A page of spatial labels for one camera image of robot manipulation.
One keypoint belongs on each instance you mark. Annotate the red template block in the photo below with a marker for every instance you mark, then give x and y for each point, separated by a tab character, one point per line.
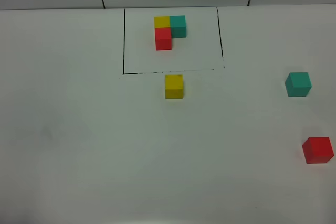
163	38

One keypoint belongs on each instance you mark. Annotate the yellow template block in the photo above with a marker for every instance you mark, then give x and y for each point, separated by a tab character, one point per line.
162	22

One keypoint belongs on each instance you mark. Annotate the green template block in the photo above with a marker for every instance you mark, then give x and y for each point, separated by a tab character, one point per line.
178	26

